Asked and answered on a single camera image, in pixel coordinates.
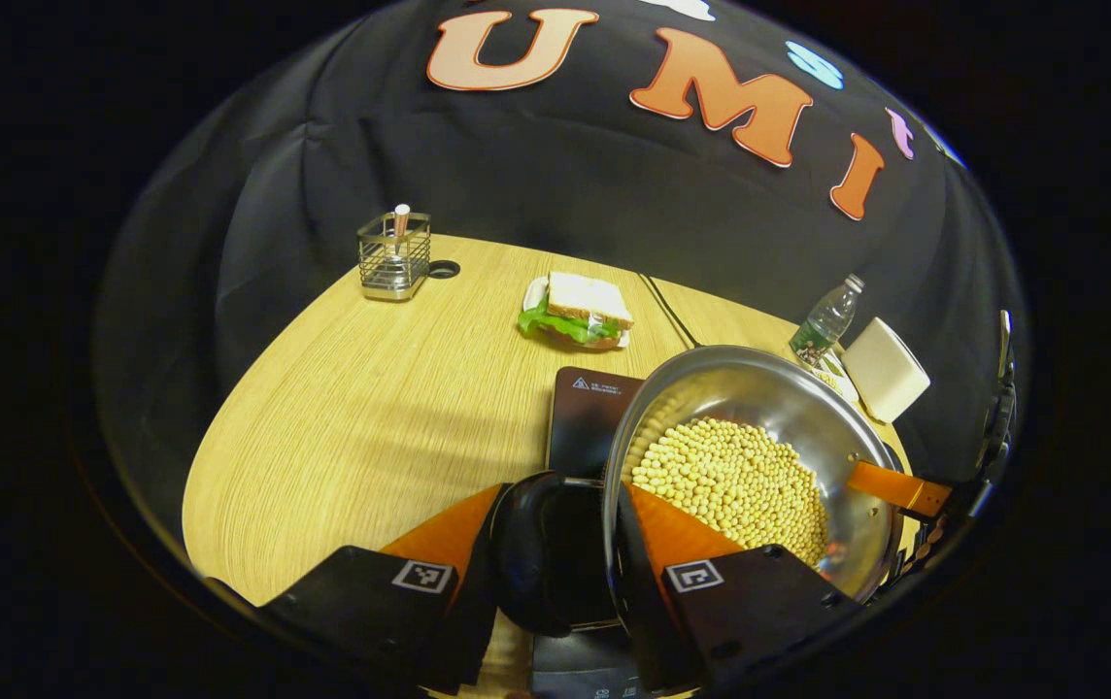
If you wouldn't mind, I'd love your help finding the black cooktop cable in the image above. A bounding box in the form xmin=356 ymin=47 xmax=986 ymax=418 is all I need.
xmin=635 ymin=273 xmax=702 ymax=349

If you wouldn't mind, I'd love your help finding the stainless steel pot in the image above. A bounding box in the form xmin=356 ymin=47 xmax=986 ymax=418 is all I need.
xmin=489 ymin=345 xmax=906 ymax=639

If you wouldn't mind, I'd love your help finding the black induction cooktop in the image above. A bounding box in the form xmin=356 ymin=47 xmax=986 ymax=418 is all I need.
xmin=528 ymin=366 xmax=673 ymax=699

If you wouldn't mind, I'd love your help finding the white divided bean dish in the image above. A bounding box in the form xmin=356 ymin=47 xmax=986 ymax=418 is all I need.
xmin=813 ymin=349 xmax=862 ymax=404

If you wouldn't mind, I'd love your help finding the pile of soybeans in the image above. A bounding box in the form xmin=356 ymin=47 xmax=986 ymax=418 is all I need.
xmin=631 ymin=417 xmax=830 ymax=569

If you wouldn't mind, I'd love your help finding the white toaster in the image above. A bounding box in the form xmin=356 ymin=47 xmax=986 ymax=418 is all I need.
xmin=841 ymin=316 xmax=932 ymax=424

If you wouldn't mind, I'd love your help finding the clear plastic water bottle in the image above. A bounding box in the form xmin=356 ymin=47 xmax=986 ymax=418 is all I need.
xmin=789 ymin=273 xmax=865 ymax=368

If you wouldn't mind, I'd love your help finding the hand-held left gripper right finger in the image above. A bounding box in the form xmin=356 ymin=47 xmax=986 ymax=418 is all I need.
xmin=614 ymin=481 xmax=872 ymax=695

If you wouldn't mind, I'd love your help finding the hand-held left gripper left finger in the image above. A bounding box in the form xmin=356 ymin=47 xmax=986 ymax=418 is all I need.
xmin=259 ymin=481 xmax=510 ymax=695

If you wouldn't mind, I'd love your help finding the metal wire utensil holder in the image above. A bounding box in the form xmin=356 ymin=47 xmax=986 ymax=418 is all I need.
xmin=357 ymin=212 xmax=432 ymax=302

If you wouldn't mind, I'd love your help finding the black backdrop cloth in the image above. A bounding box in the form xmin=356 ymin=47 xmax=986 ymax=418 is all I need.
xmin=94 ymin=0 xmax=1027 ymax=545

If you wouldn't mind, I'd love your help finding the sandwich with lettuce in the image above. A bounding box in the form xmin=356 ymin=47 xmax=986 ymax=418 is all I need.
xmin=517 ymin=271 xmax=635 ymax=349

